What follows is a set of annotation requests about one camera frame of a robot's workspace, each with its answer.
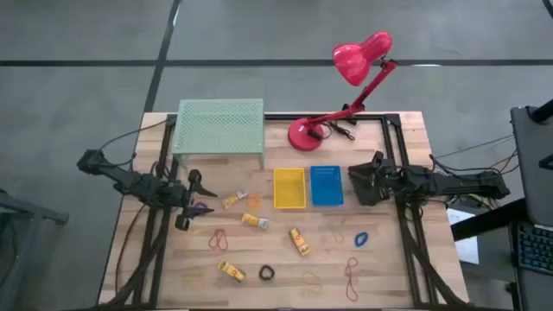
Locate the red desk lamp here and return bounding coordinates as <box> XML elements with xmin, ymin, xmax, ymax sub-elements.
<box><xmin>287</xmin><ymin>29</ymin><xmax>398</xmax><ymax>153</ymax></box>

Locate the yellow plastic basket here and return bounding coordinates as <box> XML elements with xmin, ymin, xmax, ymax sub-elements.
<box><xmin>272</xmin><ymin>167</ymin><xmax>308</xmax><ymax>210</ymax></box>

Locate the tan rubber band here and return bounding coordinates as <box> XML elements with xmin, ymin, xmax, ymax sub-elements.
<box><xmin>301</xmin><ymin>270</ymin><xmax>324</xmax><ymax>299</ymax></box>
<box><xmin>330</xmin><ymin>215</ymin><xmax>346</xmax><ymax>244</ymax></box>

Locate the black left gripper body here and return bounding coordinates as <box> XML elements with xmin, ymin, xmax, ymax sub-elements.
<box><xmin>166</xmin><ymin>168</ymin><xmax>203</xmax><ymax>232</ymax></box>

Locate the brown cable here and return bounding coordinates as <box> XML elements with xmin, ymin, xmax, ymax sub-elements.
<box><xmin>114</xmin><ymin>202</ymin><xmax>148</xmax><ymax>295</ymax></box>

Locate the black cable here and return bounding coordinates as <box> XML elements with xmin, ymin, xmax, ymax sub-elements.
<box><xmin>98</xmin><ymin>119</ymin><xmax>169</xmax><ymax>153</ymax></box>

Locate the black aluminium rig frame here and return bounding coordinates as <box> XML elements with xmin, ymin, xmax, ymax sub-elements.
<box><xmin>97</xmin><ymin>112</ymin><xmax>472</xmax><ymax>311</ymax></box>

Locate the backlit keyboard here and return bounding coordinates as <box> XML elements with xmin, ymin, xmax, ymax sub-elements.
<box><xmin>512</xmin><ymin>220</ymin><xmax>553</xmax><ymax>276</ymax></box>

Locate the clear-ended yellow crayon pack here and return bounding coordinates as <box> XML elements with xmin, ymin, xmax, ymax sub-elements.
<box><xmin>221</xmin><ymin>188</ymin><xmax>249</xmax><ymax>211</ymax></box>
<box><xmin>240</xmin><ymin>212</ymin><xmax>270</xmax><ymax>231</ymax></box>

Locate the blue plastic basket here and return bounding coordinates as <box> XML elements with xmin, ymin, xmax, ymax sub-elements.
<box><xmin>309</xmin><ymin>165</ymin><xmax>345</xmax><ymax>207</ymax></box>

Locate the black lamp cord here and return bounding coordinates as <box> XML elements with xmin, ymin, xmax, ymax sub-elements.
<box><xmin>320</xmin><ymin>120</ymin><xmax>358</xmax><ymax>143</ymax></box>

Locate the yellow crayon box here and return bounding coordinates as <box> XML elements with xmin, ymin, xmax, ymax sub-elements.
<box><xmin>289</xmin><ymin>227</ymin><xmax>312</xmax><ymax>257</ymax></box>
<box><xmin>216</xmin><ymin>259</ymin><xmax>247</xmax><ymax>283</ymax></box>

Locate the green perforated metal shelf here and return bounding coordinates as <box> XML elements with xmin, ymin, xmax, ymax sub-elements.
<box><xmin>171</xmin><ymin>98</ymin><xmax>266</xmax><ymax>170</ymax></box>

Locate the white paper sheet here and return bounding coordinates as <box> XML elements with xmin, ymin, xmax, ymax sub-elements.
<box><xmin>446</xmin><ymin>206</ymin><xmax>480</xmax><ymax>265</ymax></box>

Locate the long thin red rubber band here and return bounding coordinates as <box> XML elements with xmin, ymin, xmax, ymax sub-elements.
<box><xmin>344</xmin><ymin>257</ymin><xmax>360</xmax><ymax>302</ymax></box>

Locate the grey metal table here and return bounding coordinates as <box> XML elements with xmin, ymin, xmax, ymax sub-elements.
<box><xmin>0</xmin><ymin>188</ymin><xmax>70</xmax><ymax>311</ymax></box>

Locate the black stand pole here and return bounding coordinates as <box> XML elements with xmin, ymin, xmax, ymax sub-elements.
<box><xmin>529</xmin><ymin>98</ymin><xmax>553</xmax><ymax>124</ymax></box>

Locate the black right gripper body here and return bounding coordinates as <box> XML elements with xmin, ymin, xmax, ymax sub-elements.
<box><xmin>369</xmin><ymin>150</ymin><xmax>401</xmax><ymax>200</ymax></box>

